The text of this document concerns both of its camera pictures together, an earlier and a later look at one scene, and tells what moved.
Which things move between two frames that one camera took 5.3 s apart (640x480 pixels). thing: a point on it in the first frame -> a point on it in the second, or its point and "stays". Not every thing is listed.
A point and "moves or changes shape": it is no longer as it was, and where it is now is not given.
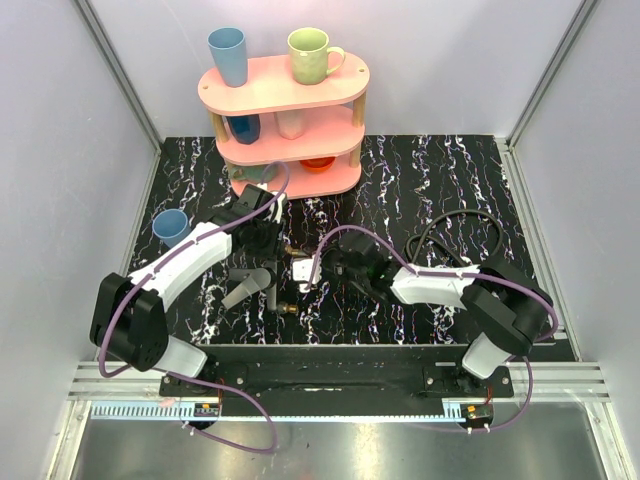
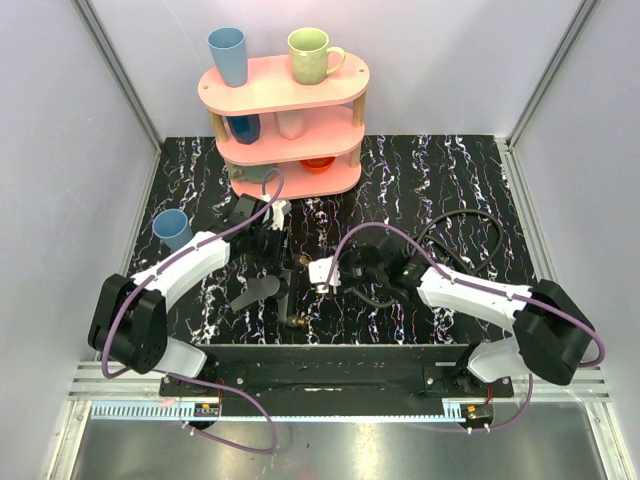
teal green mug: x=252 y=173 stays
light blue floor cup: x=171 y=226 stays
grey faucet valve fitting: x=254 y=279 moves or changes shape
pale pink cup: x=290 y=123 stays
